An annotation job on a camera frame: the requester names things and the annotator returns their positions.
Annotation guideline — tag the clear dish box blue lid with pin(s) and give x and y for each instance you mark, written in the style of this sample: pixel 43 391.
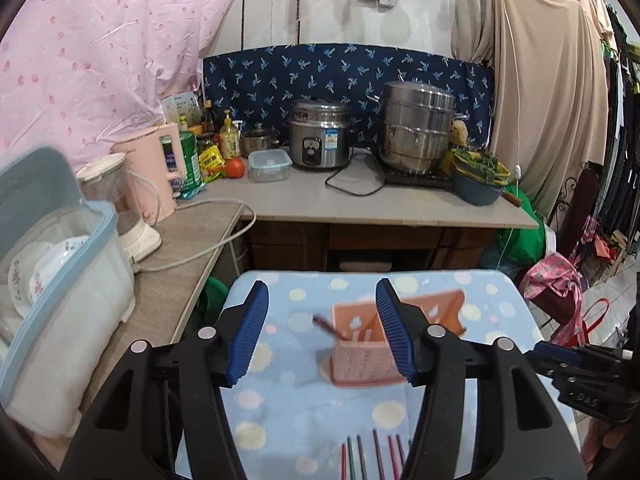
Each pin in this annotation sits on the clear dish box blue lid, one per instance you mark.
pixel 75 310

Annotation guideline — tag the green plastic object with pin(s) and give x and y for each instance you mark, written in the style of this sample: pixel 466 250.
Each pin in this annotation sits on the green plastic object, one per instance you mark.
pixel 212 295

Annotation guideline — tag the yellow snack packet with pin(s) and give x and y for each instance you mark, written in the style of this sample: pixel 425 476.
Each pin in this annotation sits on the yellow snack packet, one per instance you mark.
pixel 210 160

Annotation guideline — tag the red tomato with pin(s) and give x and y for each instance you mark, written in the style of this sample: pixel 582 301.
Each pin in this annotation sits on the red tomato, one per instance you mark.
pixel 235 168

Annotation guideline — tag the black induction cooktop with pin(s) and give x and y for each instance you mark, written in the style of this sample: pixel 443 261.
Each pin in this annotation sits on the black induction cooktop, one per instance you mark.
pixel 400 177

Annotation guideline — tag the dark brown chopstick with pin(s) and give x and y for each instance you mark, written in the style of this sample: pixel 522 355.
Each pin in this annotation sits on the dark brown chopstick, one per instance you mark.
pixel 325 325

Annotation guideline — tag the steel steamer pot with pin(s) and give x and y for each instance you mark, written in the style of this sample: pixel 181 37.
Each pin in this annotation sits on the steel steamer pot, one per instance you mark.
pixel 415 130

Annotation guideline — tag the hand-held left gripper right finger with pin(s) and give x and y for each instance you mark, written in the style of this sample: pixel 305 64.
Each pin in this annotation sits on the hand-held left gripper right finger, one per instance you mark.
pixel 395 335

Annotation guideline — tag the glass jar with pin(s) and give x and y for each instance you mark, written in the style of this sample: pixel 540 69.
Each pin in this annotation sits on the glass jar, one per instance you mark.
pixel 205 142

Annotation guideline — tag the set of coloured chopsticks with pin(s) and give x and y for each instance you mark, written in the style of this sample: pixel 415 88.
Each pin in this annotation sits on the set of coloured chopsticks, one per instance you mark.
pixel 343 460

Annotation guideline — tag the wooden cabinet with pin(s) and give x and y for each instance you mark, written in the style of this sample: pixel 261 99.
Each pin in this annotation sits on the wooden cabinet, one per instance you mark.
pixel 380 237

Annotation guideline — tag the person's right hand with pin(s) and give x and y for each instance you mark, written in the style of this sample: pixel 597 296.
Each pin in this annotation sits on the person's right hand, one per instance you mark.
pixel 600 445

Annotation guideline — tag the green plastic bag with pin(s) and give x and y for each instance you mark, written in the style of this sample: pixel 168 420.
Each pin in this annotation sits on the green plastic bag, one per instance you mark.
pixel 525 240

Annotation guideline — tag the pink perforated utensil holder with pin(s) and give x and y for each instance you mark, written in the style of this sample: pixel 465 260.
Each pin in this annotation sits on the pink perforated utensil holder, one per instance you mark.
pixel 360 365

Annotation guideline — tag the white green carton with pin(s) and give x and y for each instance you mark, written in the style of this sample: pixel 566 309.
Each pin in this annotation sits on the white green carton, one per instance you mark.
pixel 182 107

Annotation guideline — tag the pink spotted curtain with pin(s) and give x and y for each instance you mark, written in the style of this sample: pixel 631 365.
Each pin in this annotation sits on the pink spotted curtain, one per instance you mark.
pixel 100 35

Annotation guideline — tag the green can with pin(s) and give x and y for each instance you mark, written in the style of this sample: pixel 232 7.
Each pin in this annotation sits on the green can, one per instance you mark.
pixel 190 165

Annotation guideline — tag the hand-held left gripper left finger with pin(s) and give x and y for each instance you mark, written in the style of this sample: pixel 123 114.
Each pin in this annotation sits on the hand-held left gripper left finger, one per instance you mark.
pixel 247 335

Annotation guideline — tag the row of hanging dark clothes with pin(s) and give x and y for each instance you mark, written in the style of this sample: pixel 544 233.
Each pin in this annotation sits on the row of hanging dark clothes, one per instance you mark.
pixel 625 135

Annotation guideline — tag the blue basin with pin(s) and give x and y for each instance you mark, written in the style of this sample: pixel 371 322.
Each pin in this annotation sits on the blue basin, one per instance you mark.
pixel 475 192

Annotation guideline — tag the navy floral cloth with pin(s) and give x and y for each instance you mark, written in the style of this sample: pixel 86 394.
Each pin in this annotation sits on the navy floral cloth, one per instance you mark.
pixel 250 75

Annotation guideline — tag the yellow soap pump bottle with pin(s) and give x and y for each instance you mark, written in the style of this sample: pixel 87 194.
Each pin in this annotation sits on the yellow soap pump bottle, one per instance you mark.
pixel 229 142

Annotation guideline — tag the white blender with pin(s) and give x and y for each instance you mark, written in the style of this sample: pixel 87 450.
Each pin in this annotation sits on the white blender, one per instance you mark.
pixel 135 240

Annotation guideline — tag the pink floral cloth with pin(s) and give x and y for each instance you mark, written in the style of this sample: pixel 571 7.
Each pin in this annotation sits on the pink floral cloth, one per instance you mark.
pixel 550 280

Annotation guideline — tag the steel rice cooker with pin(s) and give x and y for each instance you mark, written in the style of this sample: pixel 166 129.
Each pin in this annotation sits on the steel rice cooker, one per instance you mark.
pixel 320 145

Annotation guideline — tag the clear food container teal lid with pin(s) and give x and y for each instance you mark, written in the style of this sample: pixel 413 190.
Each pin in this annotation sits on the clear food container teal lid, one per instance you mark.
pixel 270 166

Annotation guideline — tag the dark sauce bottle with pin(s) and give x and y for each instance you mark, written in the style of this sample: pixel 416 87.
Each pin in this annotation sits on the dark sauce bottle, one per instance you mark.
pixel 207 122

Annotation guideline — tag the green leafy vegetables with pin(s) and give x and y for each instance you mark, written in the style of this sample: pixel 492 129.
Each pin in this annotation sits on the green leafy vegetables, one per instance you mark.
pixel 480 162

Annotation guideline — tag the pink electric kettle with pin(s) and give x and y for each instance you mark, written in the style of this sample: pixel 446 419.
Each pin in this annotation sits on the pink electric kettle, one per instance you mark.
pixel 145 170

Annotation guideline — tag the blue dotted tablecloth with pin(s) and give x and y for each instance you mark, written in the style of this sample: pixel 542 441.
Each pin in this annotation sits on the blue dotted tablecloth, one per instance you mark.
pixel 300 360

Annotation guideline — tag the beige hanging cloth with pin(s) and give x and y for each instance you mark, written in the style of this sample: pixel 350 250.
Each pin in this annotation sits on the beige hanging cloth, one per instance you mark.
pixel 540 85

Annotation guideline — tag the small pot with glass lid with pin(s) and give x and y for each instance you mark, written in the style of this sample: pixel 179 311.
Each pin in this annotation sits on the small pot with glass lid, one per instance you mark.
pixel 260 141

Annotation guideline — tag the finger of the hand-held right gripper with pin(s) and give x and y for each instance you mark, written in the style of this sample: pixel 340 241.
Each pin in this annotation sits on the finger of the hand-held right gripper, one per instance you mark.
pixel 555 352

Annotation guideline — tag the white floral plate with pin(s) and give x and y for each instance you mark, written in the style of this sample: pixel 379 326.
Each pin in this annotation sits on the white floral plate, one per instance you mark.
pixel 22 280
pixel 60 265

